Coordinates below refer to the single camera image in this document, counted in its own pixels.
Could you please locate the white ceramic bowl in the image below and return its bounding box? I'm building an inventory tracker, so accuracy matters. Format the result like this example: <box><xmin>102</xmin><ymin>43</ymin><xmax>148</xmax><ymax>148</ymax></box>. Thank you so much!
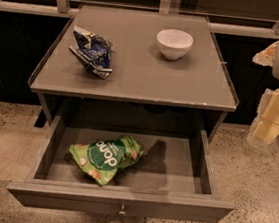
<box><xmin>156</xmin><ymin>29</ymin><xmax>194</xmax><ymax>60</ymax></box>

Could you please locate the grey cabinet with counter top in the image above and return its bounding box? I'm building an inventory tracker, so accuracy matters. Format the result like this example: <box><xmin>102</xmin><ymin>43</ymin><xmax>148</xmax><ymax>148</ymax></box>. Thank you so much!
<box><xmin>22</xmin><ymin>0</ymin><xmax>249</xmax><ymax>150</ymax></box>

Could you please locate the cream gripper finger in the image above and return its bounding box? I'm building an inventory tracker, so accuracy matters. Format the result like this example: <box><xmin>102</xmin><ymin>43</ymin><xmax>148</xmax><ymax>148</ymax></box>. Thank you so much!
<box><xmin>247</xmin><ymin>88</ymin><xmax>279</xmax><ymax>148</ymax></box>
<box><xmin>252</xmin><ymin>42</ymin><xmax>278</xmax><ymax>67</ymax></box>

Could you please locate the blue crumpled chip bag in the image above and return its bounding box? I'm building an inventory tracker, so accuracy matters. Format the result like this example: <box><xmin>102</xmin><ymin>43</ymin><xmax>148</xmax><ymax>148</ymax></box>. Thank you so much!
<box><xmin>69</xmin><ymin>26</ymin><xmax>113</xmax><ymax>79</ymax></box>

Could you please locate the small metal drawer knob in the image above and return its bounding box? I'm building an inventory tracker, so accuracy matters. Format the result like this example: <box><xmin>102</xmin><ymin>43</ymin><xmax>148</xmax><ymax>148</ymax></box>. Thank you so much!
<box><xmin>118</xmin><ymin>204</ymin><xmax>127</xmax><ymax>216</ymax></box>

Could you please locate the grey open top drawer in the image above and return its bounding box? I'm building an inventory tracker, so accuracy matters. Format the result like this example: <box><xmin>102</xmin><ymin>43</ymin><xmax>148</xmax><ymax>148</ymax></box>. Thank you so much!
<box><xmin>7</xmin><ymin>116</ymin><xmax>234</xmax><ymax>223</ymax></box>

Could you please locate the green rice chip bag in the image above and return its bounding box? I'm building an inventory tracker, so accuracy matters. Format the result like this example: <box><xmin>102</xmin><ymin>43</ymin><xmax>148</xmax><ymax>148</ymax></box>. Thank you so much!
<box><xmin>69</xmin><ymin>135</ymin><xmax>144</xmax><ymax>187</ymax></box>

